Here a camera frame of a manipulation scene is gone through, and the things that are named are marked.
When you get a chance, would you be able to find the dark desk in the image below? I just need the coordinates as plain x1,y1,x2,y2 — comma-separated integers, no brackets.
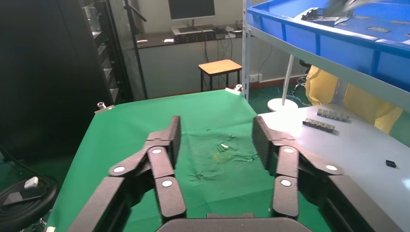
136,24,245,49

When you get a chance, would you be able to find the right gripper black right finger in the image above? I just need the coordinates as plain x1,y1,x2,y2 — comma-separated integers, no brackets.
252,115,401,232

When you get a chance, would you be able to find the yellow plastic bag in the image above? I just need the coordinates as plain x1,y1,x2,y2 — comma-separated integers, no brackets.
304,65,404,135

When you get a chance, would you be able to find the green table cloth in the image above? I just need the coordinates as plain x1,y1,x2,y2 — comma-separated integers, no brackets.
44,89,334,232

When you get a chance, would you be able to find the silver binder clip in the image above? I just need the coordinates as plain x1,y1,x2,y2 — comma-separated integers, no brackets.
224,84,243,96
94,101,115,114

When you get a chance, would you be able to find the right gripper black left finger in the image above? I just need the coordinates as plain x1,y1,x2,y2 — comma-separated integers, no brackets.
67,115,188,232

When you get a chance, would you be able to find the white round floor stand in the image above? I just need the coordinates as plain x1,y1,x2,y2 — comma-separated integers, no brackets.
266,54,300,113

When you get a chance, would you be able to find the wooden top stool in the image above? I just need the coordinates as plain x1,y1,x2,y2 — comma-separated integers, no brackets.
198,59,243,93

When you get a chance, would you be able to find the blue plastic bin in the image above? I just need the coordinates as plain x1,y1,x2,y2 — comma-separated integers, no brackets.
247,0,410,93

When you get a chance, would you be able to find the white perforated shelf post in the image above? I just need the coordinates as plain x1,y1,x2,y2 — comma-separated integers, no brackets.
242,0,252,102

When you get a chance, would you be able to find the black computer monitor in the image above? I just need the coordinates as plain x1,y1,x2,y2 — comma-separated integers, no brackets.
168,0,216,21

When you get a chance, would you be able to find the white power adapter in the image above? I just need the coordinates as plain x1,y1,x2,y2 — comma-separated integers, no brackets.
24,176,40,189

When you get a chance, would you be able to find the black stand pole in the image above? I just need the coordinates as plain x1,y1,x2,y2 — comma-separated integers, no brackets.
123,0,149,101

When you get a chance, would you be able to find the black rack cabinet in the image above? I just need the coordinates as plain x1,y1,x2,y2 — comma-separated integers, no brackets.
0,0,133,161

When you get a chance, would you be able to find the grey metal rail part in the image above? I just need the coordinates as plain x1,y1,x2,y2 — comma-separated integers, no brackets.
316,108,351,123
302,117,336,133

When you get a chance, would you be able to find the black equipment box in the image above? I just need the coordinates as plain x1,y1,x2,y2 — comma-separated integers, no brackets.
171,25,216,44

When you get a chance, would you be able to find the sheet metal bracket part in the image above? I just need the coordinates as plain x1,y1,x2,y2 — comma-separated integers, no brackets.
320,0,374,27
300,7,322,22

